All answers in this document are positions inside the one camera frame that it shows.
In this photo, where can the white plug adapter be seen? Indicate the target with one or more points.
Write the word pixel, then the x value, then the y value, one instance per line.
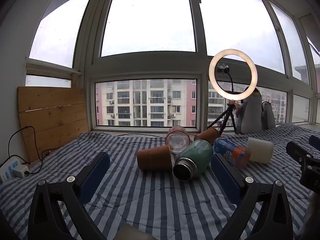
pixel 20 171

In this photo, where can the striped blue white blanket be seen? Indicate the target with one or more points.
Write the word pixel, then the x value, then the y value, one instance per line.
pixel 155 205

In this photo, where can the wooden board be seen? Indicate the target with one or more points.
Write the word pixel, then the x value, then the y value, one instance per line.
pixel 53 120

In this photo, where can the clear pink plastic cup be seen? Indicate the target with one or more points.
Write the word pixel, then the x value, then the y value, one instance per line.
pixel 177 140

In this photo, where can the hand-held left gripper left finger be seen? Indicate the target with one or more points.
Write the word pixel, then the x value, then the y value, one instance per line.
pixel 96 173

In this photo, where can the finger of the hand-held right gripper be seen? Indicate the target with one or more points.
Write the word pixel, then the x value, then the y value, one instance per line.
pixel 315 142
pixel 298 152

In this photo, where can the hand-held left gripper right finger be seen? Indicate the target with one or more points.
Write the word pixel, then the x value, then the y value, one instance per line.
pixel 225 177

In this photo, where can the white power strip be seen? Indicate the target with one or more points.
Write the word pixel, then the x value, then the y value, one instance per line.
pixel 7 170

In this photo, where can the white plastic cup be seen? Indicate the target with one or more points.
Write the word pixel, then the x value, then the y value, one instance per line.
pixel 260 150

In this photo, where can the green steel thermos cup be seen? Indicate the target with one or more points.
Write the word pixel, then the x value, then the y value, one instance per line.
pixel 195 157

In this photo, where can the black gooseneck phone holder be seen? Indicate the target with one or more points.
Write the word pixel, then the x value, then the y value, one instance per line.
pixel 232 80

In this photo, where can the brown paper cup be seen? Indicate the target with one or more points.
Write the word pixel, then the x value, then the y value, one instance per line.
pixel 207 135
pixel 155 158

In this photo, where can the blue orange printed cup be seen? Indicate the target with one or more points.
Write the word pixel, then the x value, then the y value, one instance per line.
pixel 232 152

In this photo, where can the small grey penguin plush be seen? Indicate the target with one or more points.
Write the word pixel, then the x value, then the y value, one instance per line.
pixel 268 117

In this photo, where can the large grey penguin plush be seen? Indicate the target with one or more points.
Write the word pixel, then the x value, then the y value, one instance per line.
pixel 250 115

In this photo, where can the black tripod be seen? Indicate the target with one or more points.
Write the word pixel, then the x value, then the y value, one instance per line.
pixel 228 116

